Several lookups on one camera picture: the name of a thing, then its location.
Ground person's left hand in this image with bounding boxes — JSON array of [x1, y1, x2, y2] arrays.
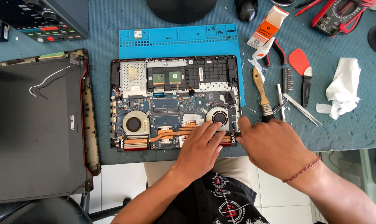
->
[[171, 121, 228, 185]]

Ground person's right hand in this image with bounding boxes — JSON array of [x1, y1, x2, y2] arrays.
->
[[235, 116, 320, 182]]

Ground laptop base with motherboard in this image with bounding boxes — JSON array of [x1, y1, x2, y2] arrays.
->
[[110, 55, 241, 152]]

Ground silver tweezers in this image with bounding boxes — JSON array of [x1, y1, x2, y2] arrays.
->
[[282, 93, 324, 128]]

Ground white pen tool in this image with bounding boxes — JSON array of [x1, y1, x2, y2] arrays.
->
[[276, 83, 287, 123]]

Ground black printed shirt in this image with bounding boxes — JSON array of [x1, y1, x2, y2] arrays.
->
[[155, 169, 270, 224]]

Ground blue-grey felt desk mat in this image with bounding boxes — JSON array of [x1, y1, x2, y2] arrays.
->
[[0, 0, 376, 166]]

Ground black screwdriver bit holder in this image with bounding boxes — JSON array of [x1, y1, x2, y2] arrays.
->
[[281, 67, 294, 94]]

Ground small torn white tissue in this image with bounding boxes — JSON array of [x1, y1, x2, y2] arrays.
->
[[247, 58, 266, 83]]

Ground crumpled white tissue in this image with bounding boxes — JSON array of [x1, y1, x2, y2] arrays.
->
[[315, 57, 362, 121]]

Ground glass cabinet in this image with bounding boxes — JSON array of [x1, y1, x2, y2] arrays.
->
[[319, 148, 376, 224]]

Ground white glue bottle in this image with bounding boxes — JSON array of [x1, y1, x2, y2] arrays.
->
[[252, 37, 275, 60]]

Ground blue silicone repair mat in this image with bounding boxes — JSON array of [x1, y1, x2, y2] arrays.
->
[[118, 23, 246, 108]]

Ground orange and white carton box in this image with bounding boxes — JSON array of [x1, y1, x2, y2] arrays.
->
[[246, 5, 290, 50]]

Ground group of small black screws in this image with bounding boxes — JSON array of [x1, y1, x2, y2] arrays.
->
[[166, 25, 238, 41]]

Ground black computer mouse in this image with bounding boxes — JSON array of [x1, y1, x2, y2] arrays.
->
[[235, 0, 259, 23]]

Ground red multimeter probe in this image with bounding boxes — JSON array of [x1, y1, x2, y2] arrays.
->
[[290, 0, 323, 19]]

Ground red multimeter with leads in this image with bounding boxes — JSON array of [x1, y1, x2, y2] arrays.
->
[[310, 0, 376, 37]]

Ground black round monitor stand base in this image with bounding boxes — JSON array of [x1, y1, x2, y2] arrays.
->
[[147, 0, 218, 25]]

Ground black chair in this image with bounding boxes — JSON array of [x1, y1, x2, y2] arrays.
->
[[0, 192, 132, 224]]

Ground black laptop screen lid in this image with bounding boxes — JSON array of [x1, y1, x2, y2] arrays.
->
[[0, 48, 101, 205]]

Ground black bench instrument with buttons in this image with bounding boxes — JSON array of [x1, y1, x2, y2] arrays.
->
[[0, 0, 90, 43]]

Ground red braided bracelet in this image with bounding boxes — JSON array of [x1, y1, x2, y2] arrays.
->
[[282, 156, 322, 183]]

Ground wooden handled paint brush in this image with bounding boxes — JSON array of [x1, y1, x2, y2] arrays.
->
[[252, 67, 276, 124]]

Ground orange pry tool black handle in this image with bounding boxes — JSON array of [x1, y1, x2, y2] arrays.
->
[[288, 48, 313, 109]]

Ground red and black handled pliers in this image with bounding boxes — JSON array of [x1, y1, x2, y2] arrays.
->
[[263, 39, 287, 68]]

